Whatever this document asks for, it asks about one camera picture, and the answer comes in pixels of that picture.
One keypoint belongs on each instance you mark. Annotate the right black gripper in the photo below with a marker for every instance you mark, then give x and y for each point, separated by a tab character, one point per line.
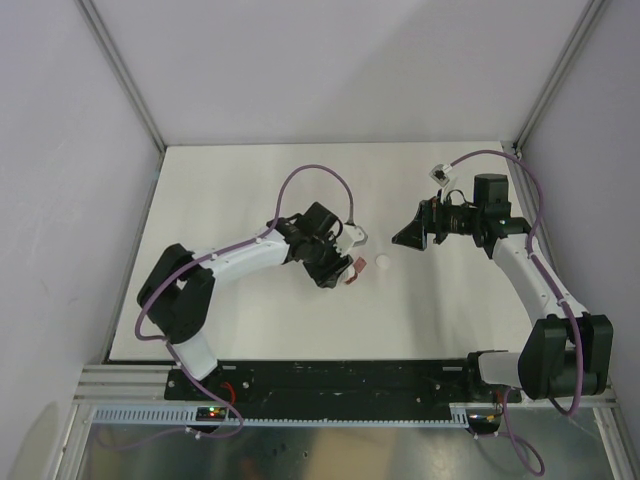
429	219

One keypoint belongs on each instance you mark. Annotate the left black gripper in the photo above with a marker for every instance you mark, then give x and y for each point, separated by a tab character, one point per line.
328	275

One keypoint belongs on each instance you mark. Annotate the red pill organizer box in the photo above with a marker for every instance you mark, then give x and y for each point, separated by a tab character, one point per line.
352	273

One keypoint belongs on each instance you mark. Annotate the white bottle cap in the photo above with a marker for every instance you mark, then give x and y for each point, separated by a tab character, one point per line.
383	261

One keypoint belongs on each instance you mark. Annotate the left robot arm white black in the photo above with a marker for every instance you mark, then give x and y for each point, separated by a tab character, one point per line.
178	292

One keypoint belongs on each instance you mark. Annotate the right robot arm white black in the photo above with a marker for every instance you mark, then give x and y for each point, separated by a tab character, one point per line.
568	351

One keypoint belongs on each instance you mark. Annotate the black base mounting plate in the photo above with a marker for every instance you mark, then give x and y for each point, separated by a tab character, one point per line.
345	388

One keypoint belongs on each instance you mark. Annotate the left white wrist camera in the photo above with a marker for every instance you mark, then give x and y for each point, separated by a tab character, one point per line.
352	236

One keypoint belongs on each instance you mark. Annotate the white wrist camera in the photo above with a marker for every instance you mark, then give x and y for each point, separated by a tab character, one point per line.
352	236
441	174

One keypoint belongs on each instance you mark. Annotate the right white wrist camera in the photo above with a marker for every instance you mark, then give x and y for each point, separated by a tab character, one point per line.
441	174

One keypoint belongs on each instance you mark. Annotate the grey slotted cable duct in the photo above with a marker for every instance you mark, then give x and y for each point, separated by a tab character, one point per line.
453	416

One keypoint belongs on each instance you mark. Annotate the right aluminium frame post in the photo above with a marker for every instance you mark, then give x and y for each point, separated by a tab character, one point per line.
577	40

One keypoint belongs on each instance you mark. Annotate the aluminium frame post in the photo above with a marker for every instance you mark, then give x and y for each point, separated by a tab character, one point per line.
577	40
117	64

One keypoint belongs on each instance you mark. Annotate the left aluminium frame post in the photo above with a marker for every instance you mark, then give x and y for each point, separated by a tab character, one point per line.
117	64

